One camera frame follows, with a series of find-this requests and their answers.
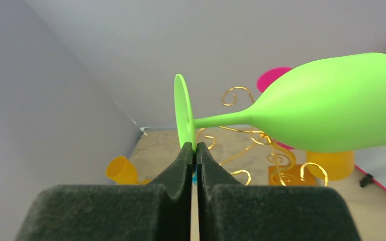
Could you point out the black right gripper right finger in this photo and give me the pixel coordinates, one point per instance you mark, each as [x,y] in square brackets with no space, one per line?
[230,210]

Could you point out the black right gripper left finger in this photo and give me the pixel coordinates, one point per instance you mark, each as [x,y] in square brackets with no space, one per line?
[159,210]

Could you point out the orange plastic wine glass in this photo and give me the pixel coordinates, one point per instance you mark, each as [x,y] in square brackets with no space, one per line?
[337,165]

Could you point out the pink plastic wine glass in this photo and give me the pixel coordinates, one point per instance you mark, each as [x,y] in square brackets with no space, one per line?
[270,76]

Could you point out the green plastic wine glass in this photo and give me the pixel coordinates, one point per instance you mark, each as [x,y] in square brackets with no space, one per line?
[329,105]

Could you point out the blue plastic wine glass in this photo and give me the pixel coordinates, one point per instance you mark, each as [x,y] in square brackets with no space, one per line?
[194,176]

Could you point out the gold wire glass rack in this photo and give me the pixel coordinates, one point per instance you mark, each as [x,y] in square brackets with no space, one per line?
[284,169]

